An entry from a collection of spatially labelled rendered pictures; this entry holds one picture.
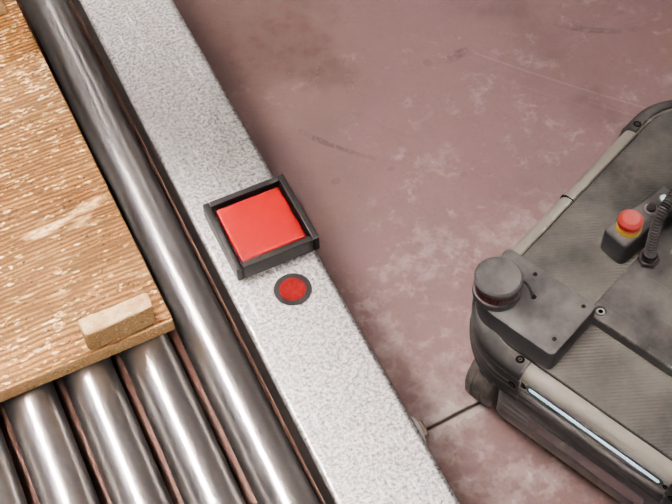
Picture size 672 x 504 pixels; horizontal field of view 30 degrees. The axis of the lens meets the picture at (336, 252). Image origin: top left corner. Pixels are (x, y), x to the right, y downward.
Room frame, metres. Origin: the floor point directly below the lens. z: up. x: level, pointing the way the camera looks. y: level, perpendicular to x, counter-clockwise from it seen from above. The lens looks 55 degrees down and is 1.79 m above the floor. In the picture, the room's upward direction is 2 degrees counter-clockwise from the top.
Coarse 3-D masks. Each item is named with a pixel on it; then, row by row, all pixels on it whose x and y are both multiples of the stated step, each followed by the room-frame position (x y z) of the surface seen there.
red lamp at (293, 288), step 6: (282, 282) 0.57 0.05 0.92; (288, 282) 0.57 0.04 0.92; (294, 282) 0.57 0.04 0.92; (300, 282) 0.57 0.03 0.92; (282, 288) 0.57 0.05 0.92; (288, 288) 0.57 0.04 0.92; (294, 288) 0.57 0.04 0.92; (300, 288) 0.57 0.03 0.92; (282, 294) 0.56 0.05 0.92; (288, 294) 0.56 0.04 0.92; (294, 294) 0.56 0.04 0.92; (300, 294) 0.56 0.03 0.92
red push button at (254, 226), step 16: (272, 192) 0.66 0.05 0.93; (224, 208) 0.64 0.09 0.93; (240, 208) 0.64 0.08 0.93; (256, 208) 0.64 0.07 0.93; (272, 208) 0.64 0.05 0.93; (288, 208) 0.64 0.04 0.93; (224, 224) 0.63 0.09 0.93; (240, 224) 0.63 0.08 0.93; (256, 224) 0.62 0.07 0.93; (272, 224) 0.62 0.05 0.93; (288, 224) 0.62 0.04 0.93; (240, 240) 0.61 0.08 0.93; (256, 240) 0.61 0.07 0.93; (272, 240) 0.61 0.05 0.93; (288, 240) 0.61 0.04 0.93; (240, 256) 0.59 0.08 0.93; (256, 256) 0.59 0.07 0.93
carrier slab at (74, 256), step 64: (0, 64) 0.81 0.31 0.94; (0, 128) 0.74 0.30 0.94; (64, 128) 0.73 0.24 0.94; (0, 192) 0.66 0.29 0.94; (64, 192) 0.66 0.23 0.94; (0, 256) 0.60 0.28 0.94; (64, 256) 0.59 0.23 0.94; (128, 256) 0.59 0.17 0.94; (0, 320) 0.53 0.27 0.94; (64, 320) 0.53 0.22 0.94; (0, 384) 0.48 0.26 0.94
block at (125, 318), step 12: (132, 300) 0.53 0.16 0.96; (144, 300) 0.53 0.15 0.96; (108, 312) 0.52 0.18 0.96; (120, 312) 0.52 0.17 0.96; (132, 312) 0.52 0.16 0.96; (144, 312) 0.52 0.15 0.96; (84, 324) 0.51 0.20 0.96; (96, 324) 0.51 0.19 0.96; (108, 324) 0.51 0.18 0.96; (120, 324) 0.51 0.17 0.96; (132, 324) 0.52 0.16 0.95; (144, 324) 0.52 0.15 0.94; (84, 336) 0.50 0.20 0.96; (96, 336) 0.50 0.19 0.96; (108, 336) 0.51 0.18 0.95; (120, 336) 0.51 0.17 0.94
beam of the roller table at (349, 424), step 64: (128, 0) 0.91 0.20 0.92; (128, 64) 0.83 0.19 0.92; (192, 64) 0.82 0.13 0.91; (192, 128) 0.75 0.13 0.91; (192, 192) 0.67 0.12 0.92; (256, 320) 0.54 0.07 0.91; (320, 320) 0.54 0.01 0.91; (320, 384) 0.48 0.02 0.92; (384, 384) 0.47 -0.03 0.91; (320, 448) 0.42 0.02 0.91; (384, 448) 0.42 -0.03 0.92
